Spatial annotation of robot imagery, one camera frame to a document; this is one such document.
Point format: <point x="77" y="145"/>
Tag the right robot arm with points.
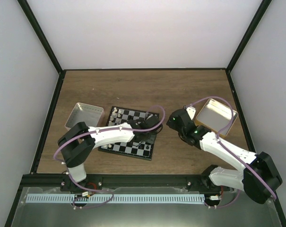
<point x="255" y="174"/>

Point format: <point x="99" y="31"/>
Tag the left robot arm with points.
<point x="76" y="145"/>

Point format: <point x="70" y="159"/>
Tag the pink square tin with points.
<point x="90" y="114"/>

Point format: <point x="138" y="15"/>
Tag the gold square tin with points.
<point x="216" y="116"/>

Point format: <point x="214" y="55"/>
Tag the black frame post right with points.
<point x="261" y="10"/>

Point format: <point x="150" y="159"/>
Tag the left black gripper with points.
<point x="144" y="133"/>

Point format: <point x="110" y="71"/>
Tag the black frame post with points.
<point x="40" y="34"/>
<point x="261" y="10"/>

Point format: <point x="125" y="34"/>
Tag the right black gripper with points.
<point x="171" y="123"/>

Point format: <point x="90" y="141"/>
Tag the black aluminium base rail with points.
<point x="193" y="183"/>

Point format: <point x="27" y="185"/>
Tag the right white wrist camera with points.
<point x="191" y="112"/>

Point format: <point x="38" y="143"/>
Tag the black frame post left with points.
<point x="40" y="34"/>

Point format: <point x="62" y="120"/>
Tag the light blue slotted cable duct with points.
<point x="118" y="198"/>

